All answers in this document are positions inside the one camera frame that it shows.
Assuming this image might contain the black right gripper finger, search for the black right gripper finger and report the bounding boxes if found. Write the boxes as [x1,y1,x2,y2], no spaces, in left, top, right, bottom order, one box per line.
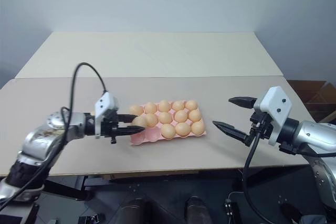
[212,120,249,143]
[228,97,258,109]

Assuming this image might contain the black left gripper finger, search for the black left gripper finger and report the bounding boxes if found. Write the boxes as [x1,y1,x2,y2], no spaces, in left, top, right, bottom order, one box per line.
[115,125,146,137]
[119,113,140,124]

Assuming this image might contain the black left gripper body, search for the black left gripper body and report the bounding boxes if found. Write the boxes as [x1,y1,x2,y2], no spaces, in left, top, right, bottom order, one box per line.
[101,108,125,145]

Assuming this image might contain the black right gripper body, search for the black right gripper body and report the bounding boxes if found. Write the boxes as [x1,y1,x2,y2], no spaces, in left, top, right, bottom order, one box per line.
[245,111,274,147]

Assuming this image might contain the tan egg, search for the tan egg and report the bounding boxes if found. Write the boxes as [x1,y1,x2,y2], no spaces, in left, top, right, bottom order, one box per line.
[160,124,176,139]
[174,110,188,123]
[129,105,144,116]
[188,109,202,123]
[172,100,185,112]
[175,122,192,137]
[157,100,171,113]
[185,99,198,111]
[145,113,159,127]
[132,115,148,129]
[191,120,205,135]
[157,111,173,124]
[144,102,158,114]

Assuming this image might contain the pink egg tray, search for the pink egg tray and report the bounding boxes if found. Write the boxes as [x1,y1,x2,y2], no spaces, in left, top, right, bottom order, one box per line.
[129,100,208,147]

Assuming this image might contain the brown cardboard box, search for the brown cardboard box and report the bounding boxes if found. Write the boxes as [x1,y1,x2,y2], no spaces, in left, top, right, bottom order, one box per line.
[286,79,336,124]

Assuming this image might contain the small black device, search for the small black device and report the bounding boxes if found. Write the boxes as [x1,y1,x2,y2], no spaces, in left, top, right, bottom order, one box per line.
[223,199,235,219]

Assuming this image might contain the dark rounded shape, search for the dark rounded shape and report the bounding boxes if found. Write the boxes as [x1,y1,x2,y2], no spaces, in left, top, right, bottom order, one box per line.
[119,197,150,224]
[185,196,212,224]
[279,202,302,224]

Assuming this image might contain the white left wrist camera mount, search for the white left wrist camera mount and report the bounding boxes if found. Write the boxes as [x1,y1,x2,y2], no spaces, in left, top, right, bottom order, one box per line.
[94,91,119,140]

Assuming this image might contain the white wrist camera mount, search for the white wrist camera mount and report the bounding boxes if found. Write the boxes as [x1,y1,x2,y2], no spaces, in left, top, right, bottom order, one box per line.
[94,91,119,140]
[253,86,293,146]

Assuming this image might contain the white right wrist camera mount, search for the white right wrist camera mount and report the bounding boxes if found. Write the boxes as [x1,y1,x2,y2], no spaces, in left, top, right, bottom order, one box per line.
[253,86,293,146]

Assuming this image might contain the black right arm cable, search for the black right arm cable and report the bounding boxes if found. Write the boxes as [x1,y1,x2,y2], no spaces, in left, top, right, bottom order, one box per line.
[243,126,266,218]

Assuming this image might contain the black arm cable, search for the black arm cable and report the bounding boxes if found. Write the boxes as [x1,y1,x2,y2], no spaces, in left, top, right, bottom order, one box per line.
[243,126,266,218]
[0,62,109,209]

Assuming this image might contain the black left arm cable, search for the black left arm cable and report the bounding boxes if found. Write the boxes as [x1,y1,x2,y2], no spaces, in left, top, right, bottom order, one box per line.
[0,62,109,209]

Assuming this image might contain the black table frame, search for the black table frame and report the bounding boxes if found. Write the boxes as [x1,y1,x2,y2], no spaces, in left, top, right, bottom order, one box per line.
[43,174,96,201]

